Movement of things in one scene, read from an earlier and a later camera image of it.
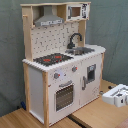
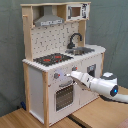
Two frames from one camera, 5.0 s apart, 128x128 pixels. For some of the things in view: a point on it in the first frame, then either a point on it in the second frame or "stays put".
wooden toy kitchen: x=61 y=72 stays put
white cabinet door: x=90 y=76 stays put
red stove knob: x=56 y=75 stays put
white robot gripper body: x=117 y=96 to x=83 y=76
